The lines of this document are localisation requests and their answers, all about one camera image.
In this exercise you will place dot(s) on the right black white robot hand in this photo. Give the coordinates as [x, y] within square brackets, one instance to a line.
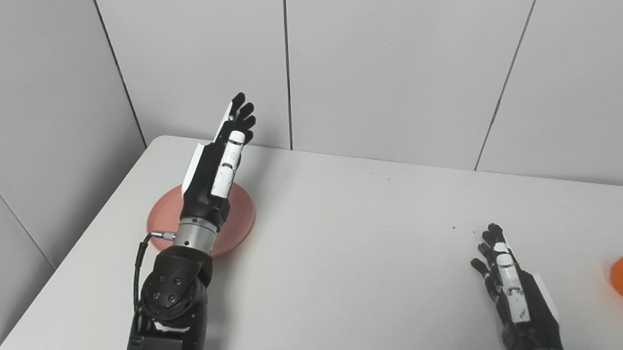
[525, 313]

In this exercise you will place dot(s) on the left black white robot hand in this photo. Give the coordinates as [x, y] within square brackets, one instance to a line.
[206, 176]

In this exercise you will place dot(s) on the pink round plate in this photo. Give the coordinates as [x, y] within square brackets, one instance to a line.
[238, 212]

